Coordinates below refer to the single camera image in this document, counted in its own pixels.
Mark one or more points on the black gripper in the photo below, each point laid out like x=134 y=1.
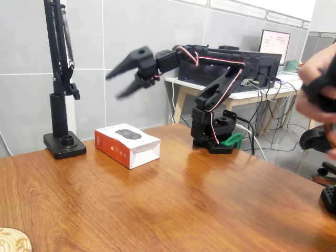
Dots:
x=144 y=61

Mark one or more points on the black perforated arm base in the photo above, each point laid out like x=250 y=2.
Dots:
x=329 y=199

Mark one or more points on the green table clamp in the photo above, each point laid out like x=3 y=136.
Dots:
x=233 y=139

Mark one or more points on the white paper stack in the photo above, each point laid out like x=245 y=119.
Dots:
x=287 y=76

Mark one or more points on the white table wooden legs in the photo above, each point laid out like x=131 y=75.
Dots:
x=286 y=90

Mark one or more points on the black computer case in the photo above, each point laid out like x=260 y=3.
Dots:
x=265 y=63

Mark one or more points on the computer monitor white screen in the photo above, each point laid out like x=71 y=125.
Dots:
x=275 y=42

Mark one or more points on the round wooden coaster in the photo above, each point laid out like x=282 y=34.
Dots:
x=13 y=240

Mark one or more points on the person's hand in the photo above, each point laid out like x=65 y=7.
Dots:
x=315 y=63

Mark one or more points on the black office chair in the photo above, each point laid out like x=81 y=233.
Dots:
x=312 y=140

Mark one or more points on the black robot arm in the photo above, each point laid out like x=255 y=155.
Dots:
x=223 y=81

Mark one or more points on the black spring boom stand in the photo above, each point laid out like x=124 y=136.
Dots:
x=58 y=113

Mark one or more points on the orange white mouse box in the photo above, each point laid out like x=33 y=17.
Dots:
x=126 y=147

